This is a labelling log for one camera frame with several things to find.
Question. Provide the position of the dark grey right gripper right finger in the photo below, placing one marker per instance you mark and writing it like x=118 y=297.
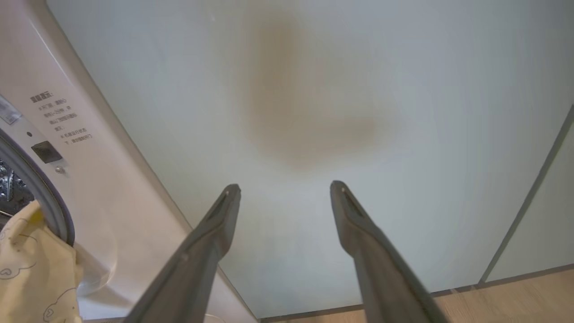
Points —
x=381 y=269

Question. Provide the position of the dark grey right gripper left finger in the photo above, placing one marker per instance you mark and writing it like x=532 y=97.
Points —
x=197 y=260

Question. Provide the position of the cream yellow printed garment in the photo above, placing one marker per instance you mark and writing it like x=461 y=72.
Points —
x=36 y=269

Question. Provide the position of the white front-load washing machine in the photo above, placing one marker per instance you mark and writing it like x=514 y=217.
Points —
x=112 y=202

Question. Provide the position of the grey rubber door seal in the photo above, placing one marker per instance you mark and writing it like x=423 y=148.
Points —
x=49 y=197

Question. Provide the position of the pale green cabinet door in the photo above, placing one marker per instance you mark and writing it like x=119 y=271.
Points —
x=314 y=89
x=542 y=215

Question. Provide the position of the black door latch socket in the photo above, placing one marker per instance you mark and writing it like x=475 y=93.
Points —
x=46 y=151

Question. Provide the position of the steel washing machine drum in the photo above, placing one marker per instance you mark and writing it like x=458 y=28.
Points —
x=11 y=188

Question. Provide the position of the grey warning sticker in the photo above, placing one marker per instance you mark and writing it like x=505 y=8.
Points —
x=8 y=111

